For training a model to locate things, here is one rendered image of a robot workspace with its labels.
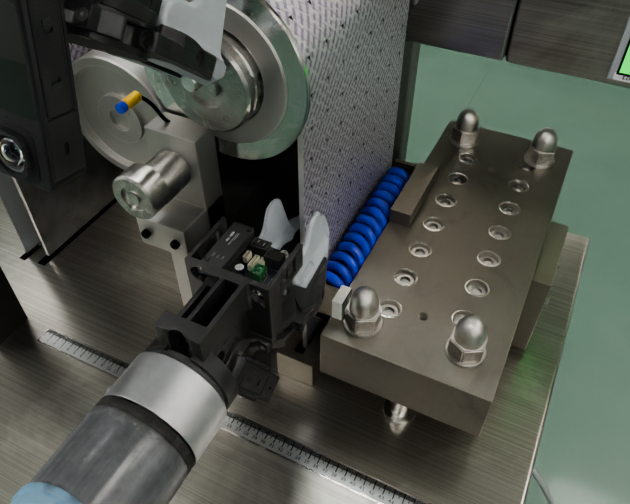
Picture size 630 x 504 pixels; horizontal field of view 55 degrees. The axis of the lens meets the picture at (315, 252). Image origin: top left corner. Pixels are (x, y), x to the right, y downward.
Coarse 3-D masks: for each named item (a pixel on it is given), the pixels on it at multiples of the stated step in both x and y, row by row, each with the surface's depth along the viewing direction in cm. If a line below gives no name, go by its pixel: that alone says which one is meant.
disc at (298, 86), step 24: (240, 0) 40; (264, 0) 40; (264, 24) 40; (288, 48) 41; (288, 72) 42; (168, 96) 49; (288, 96) 43; (288, 120) 45; (216, 144) 50; (240, 144) 49; (264, 144) 48; (288, 144) 46
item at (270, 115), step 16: (192, 0) 42; (240, 16) 41; (240, 32) 41; (256, 32) 41; (256, 48) 42; (272, 48) 41; (272, 64) 42; (272, 80) 43; (272, 96) 44; (272, 112) 45; (240, 128) 47; (256, 128) 47; (272, 128) 46
